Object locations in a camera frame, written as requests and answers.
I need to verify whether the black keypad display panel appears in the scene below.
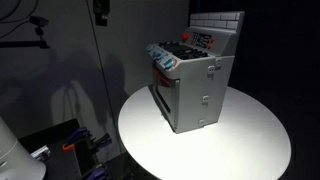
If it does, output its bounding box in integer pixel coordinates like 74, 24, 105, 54
189, 32, 213, 49

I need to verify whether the grey toy stove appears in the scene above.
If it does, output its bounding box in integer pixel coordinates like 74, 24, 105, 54
144, 10, 246, 135

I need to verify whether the black stove burner grate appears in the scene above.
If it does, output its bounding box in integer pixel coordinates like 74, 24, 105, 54
157, 40, 210, 61

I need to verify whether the purple spring clamp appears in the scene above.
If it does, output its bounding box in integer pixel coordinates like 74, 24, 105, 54
81, 164, 108, 180
92, 132, 113, 148

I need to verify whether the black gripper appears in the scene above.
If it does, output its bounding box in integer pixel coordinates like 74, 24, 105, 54
92, 0, 111, 27

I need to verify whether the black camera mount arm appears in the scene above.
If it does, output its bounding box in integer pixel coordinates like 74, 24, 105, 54
0, 26, 51, 50

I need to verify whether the purple clamp with orange tip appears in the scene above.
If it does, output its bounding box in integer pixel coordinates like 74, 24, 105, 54
61, 127, 92, 152

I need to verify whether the black camera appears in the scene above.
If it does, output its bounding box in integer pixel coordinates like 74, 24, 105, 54
28, 15, 50, 27

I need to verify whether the red oven door handle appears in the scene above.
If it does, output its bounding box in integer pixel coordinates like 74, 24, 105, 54
152, 67, 173, 89

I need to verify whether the grey oven door with window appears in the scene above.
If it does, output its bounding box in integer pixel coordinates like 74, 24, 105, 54
150, 64, 181, 132

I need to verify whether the small silver metal part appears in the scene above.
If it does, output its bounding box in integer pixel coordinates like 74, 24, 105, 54
30, 145, 52, 162

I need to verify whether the black equipment cart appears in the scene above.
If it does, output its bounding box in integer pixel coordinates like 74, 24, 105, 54
18, 118, 116, 180

